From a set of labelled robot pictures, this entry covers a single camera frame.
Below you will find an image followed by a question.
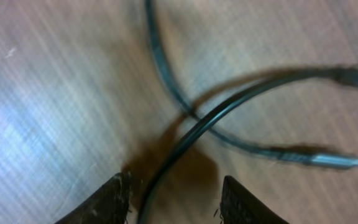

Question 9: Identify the black usb cable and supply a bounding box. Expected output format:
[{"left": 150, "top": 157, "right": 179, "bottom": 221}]
[{"left": 137, "top": 0, "right": 358, "bottom": 224}]

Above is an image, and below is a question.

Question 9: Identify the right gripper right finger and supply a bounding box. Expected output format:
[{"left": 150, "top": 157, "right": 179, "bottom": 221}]
[{"left": 219, "top": 175, "right": 288, "bottom": 224}]

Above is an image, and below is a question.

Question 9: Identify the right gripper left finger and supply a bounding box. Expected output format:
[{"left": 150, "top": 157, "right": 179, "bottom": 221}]
[{"left": 56, "top": 172, "right": 132, "bottom": 224}]

